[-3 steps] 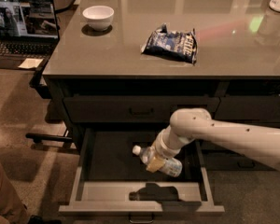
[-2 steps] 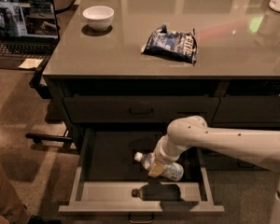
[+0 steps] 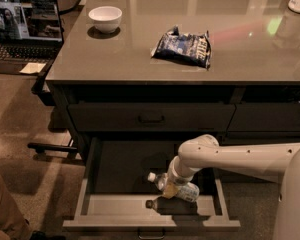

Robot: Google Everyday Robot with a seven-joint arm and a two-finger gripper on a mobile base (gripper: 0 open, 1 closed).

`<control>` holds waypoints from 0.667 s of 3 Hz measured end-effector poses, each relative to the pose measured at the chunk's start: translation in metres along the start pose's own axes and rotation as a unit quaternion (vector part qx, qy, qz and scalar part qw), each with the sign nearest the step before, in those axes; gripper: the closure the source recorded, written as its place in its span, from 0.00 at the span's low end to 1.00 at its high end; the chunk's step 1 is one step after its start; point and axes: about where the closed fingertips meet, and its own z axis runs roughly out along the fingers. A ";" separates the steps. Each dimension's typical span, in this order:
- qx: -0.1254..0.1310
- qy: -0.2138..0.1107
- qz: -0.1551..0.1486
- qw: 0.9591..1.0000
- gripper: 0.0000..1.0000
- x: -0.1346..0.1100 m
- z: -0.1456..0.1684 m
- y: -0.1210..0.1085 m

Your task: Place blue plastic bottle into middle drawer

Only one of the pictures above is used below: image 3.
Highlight right top grey drawer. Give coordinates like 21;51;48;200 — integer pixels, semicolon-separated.
228;103;300;132

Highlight black shoe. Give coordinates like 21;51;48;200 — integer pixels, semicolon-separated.
29;230;66;240

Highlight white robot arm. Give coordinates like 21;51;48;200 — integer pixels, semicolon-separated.
167;134;300;240

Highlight closed grey top drawer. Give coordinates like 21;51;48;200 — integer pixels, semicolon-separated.
68;103;235;132

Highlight clear plastic water bottle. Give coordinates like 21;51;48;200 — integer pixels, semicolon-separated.
147;172;200;203

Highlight open grey middle drawer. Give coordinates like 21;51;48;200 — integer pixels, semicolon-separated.
63;138;240;240

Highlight white ceramic bowl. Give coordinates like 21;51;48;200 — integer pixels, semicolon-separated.
88;6;122;33

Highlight open black laptop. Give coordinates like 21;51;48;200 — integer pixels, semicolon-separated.
0;0;64;74

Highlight person leg brown trousers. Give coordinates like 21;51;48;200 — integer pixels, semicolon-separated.
0;175;32;240

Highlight black chair base leg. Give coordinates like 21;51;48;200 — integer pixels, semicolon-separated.
27;143;77;154

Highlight white paper note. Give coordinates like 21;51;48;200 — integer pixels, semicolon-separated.
20;63;45;74

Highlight blue chip bag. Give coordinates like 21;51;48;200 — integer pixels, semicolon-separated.
151;26;212;69

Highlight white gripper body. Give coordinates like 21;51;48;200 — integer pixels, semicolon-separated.
167;156;194;185

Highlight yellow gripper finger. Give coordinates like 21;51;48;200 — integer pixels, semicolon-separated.
162;182;179;199

